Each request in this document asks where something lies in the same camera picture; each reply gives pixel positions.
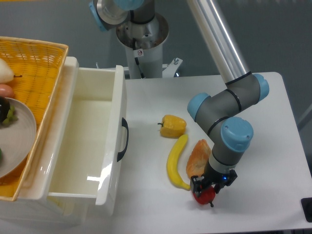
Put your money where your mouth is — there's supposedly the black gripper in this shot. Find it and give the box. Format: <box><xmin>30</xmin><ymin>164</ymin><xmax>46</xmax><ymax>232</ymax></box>
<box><xmin>190</xmin><ymin>162</ymin><xmax>237</xmax><ymax>197</ymax></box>

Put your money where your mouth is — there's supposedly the toy bread croissant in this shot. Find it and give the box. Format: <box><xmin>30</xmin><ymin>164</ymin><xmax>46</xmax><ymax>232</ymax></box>
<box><xmin>186</xmin><ymin>139</ymin><xmax>212</xmax><ymax>178</ymax></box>

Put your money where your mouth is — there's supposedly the black cable on pedestal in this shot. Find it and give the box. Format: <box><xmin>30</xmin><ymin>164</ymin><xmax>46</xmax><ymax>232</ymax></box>
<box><xmin>132</xmin><ymin>38</ymin><xmax>146</xmax><ymax>79</ymax></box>

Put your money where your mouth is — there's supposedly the dark purple toy mangosteen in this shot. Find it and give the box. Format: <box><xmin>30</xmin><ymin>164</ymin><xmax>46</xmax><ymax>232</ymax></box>
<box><xmin>0</xmin><ymin>97</ymin><xmax>18</xmax><ymax>125</ymax></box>

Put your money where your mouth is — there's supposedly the pink toy sausage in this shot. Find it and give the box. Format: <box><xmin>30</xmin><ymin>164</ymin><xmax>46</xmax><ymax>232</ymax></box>
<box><xmin>0</xmin><ymin>84</ymin><xmax>15</xmax><ymax>98</ymax></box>

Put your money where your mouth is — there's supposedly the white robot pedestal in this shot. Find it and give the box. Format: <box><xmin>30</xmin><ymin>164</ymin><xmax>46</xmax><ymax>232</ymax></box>
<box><xmin>116</xmin><ymin>13</ymin><xmax>169</xmax><ymax>79</ymax></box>

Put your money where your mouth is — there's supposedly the black object at table edge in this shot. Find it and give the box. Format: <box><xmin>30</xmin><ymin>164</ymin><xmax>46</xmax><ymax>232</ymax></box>
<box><xmin>301</xmin><ymin>197</ymin><xmax>312</xmax><ymax>223</ymax></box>

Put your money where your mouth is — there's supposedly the black drawer handle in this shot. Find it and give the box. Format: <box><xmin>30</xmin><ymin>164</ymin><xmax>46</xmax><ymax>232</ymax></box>
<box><xmin>117</xmin><ymin>118</ymin><xmax>129</xmax><ymax>162</ymax></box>

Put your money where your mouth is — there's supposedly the white toy pear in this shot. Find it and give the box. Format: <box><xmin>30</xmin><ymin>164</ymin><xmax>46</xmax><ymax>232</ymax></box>
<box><xmin>0</xmin><ymin>59</ymin><xmax>22</xmax><ymax>84</ymax></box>

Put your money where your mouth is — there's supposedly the yellow toy pepper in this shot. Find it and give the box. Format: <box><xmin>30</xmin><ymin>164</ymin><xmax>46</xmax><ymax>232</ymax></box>
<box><xmin>158</xmin><ymin>115</ymin><xmax>187</xmax><ymax>138</ymax></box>

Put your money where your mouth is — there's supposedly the yellow woven basket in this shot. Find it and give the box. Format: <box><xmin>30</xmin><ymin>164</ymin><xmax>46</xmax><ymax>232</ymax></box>
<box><xmin>0</xmin><ymin>36</ymin><xmax>69</xmax><ymax>202</ymax></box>

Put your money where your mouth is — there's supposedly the yellow toy banana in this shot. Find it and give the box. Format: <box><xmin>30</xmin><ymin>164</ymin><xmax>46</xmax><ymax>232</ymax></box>
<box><xmin>166</xmin><ymin>134</ymin><xmax>190</xmax><ymax>191</ymax></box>

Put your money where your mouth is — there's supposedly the red toy pepper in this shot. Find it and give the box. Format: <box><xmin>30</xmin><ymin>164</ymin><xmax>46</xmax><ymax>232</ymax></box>
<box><xmin>193</xmin><ymin>186</ymin><xmax>216</xmax><ymax>207</ymax></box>

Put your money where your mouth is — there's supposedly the white drawer cabinet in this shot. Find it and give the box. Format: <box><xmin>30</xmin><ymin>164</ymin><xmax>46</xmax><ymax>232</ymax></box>
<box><xmin>0</xmin><ymin>57</ymin><xmax>113</xmax><ymax>223</ymax></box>

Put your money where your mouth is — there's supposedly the metal bracket with bolts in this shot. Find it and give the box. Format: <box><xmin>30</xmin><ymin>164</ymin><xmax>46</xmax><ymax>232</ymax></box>
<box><xmin>162</xmin><ymin>58</ymin><xmax>183</xmax><ymax>78</ymax></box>

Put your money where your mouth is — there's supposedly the white open plastic drawer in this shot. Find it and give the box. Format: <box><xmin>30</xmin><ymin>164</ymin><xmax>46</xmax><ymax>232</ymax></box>
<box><xmin>49</xmin><ymin>65</ymin><xmax>127</xmax><ymax>213</ymax></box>

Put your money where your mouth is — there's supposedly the grey round plate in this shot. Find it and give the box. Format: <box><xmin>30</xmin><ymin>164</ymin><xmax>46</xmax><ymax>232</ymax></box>
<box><xmin>0</xmin><ymin>98</ymin><xmax>37</xmax><ymax>177</ymax></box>

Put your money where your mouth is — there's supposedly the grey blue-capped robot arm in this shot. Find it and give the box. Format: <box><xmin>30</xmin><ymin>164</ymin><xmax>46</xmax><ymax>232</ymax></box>
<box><xmin>89</xmin><ymin>0</ymin><xmax>269</xmax><ymax>198</ymax></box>

